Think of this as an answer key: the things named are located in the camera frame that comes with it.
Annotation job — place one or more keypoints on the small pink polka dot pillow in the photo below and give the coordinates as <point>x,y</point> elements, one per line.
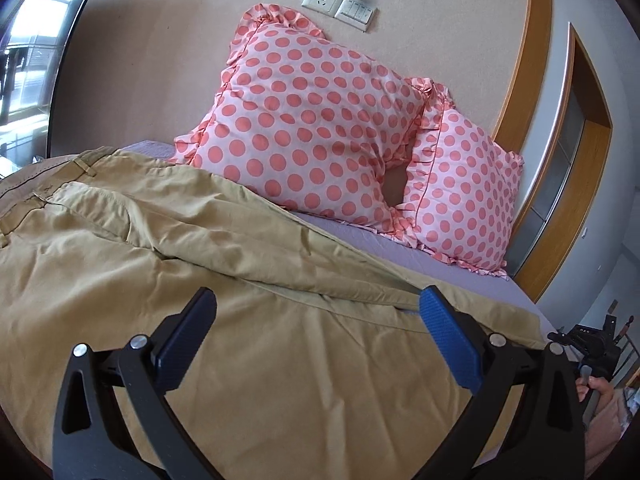
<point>459,199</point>

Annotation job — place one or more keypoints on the large pink polka dot pillow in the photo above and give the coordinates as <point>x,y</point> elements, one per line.
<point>307,123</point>

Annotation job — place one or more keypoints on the lavender bed sheet mattress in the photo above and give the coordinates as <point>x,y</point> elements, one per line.
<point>450,269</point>

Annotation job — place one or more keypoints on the black framed television screen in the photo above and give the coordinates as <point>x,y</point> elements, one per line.
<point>34,37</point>

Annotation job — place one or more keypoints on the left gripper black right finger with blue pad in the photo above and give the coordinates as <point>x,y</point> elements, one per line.
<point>546,438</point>

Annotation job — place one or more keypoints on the white wall light switch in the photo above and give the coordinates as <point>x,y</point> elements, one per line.
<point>355,13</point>

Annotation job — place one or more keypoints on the wooden wall trim panel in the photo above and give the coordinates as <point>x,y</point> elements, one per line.
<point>557,116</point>

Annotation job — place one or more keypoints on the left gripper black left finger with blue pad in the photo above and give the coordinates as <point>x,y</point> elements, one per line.
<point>90,436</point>

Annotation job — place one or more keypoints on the person's right hand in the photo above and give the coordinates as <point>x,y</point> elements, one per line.
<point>596,393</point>

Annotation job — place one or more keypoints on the khaki tan pants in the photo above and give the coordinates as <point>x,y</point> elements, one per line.
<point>318,365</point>

